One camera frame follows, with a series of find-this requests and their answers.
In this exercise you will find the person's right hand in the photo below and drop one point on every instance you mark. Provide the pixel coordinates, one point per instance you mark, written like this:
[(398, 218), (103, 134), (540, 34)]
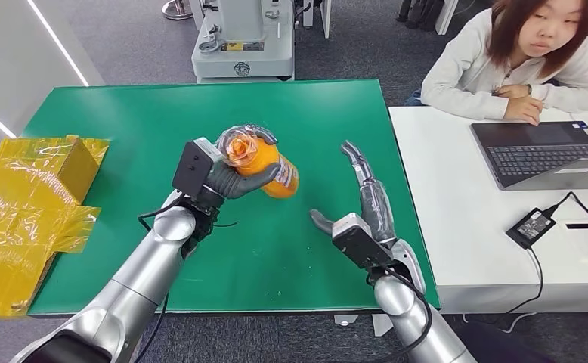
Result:
[(523, 109)]

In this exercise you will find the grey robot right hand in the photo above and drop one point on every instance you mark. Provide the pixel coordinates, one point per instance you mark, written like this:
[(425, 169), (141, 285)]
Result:
[(376, 205)]

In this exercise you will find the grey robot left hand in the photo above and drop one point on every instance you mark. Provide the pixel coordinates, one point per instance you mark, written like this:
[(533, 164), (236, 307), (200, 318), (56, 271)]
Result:
[(224, 181)]

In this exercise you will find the person's left hand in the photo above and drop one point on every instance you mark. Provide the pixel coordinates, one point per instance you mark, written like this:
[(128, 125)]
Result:
[(512, 91)]

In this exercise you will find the orange plastic bottle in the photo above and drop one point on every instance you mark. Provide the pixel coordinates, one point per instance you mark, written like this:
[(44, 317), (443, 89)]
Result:
[(254, 158)]

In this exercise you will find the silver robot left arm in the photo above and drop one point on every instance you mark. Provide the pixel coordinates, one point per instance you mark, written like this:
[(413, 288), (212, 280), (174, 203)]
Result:
[(139, 280)]

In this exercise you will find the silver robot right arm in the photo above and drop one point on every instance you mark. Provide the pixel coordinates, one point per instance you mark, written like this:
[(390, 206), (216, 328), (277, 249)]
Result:
[(414, 320)]

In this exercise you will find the dark grey laptop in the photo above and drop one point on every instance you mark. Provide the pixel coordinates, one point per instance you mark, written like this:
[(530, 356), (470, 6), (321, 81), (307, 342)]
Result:
[(534, 153)]

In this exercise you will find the person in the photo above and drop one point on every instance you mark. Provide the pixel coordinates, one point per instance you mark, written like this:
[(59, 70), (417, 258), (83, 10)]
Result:
[(464, 75)]

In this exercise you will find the white desk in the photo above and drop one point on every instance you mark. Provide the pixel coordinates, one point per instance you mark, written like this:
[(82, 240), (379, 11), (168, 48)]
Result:
[(449, 225)]

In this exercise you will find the white desk leg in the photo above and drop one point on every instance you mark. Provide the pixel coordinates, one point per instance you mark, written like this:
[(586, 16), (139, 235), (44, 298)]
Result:
[(445, 14), (324, 16)]

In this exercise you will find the black power adapter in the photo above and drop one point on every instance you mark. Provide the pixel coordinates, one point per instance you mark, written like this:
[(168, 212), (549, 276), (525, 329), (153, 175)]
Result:
[(530, 228)]

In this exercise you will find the black shoes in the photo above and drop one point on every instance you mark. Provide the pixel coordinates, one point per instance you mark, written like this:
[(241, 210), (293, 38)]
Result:
[(419, 14)]

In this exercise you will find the white machine with column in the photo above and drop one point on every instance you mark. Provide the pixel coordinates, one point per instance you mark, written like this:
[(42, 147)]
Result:
[(244, 55)]

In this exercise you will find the round metal stand base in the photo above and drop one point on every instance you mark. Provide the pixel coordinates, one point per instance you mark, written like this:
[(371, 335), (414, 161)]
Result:
[(176, 11)]

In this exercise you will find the yellow film-wrapped cardboard box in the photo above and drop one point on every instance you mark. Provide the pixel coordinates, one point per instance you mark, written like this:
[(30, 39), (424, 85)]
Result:
[(23, 225)]

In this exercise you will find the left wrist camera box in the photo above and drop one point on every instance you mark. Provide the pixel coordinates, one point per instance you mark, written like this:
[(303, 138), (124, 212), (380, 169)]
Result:
[(191, 168)]

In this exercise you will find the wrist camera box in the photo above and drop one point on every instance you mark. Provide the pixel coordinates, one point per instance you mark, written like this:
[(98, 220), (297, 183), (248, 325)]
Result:
[(361, 243), (191, 168)]

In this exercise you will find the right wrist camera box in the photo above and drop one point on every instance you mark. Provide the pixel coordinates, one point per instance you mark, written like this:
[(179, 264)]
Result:
[(361, 243)]

